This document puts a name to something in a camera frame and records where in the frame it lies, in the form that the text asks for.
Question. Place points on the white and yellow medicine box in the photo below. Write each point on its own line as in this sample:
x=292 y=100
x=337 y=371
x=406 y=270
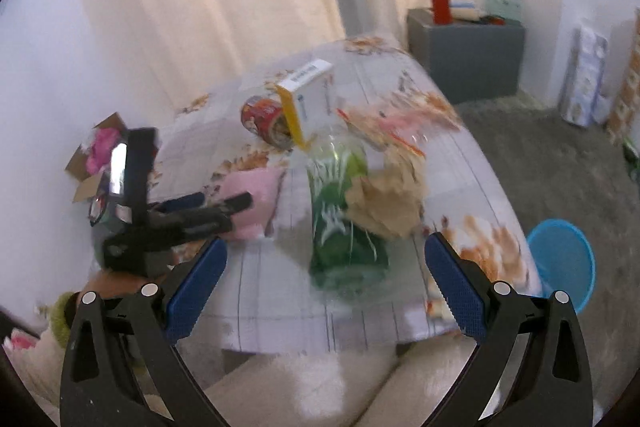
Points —
x=310 y=107

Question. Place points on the person's left forearm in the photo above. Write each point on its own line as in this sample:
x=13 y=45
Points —
x=62 y=317

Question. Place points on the clear orange-printed plastic wrapper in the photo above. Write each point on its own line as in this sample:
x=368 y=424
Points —
x=385 y=127

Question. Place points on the white printed package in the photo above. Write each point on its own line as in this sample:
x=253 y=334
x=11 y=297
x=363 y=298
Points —
x=585 y=77

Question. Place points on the pale green box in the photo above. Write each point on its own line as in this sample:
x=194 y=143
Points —
x=505 y=7

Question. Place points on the pink fluffy item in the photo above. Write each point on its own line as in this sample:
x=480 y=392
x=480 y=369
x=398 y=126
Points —
x=102 y=147

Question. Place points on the red bottle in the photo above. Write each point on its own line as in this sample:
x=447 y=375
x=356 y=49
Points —
x=441 y=4

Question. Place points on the grey cabinet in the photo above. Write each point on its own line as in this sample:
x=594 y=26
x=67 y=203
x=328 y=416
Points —
x=465 y=57

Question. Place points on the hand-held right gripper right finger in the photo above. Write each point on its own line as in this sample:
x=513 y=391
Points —
x=455 y=287

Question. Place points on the blue plastic bin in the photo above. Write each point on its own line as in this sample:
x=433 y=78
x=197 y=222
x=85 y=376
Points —
x=562 y=257

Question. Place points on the green plastic bottle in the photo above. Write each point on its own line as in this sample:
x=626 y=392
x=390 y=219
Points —
x=345 y=237

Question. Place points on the white rolled item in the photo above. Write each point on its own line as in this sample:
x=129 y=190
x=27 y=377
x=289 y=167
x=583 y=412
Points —
x=465 y=12

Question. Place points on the crumpled brown paper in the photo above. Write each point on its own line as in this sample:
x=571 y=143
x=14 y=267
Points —
x=385 y=202

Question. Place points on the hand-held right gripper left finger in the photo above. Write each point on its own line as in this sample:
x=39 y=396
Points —
x=197 y=287

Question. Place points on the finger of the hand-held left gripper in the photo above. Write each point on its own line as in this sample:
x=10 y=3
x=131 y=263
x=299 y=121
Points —
x=200 y=222
x=182 y=203

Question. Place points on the red drink can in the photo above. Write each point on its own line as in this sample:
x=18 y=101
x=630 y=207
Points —
x=262 y=117

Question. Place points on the orange patterned board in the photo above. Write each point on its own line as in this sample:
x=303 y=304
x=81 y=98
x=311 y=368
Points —
x=627 y=82

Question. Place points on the brown cardboard box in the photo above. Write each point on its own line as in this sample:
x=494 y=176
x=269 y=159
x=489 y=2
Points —
x=80 y=167

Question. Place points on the floral tablecloth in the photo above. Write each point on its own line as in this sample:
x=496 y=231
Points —
x=280 y=287

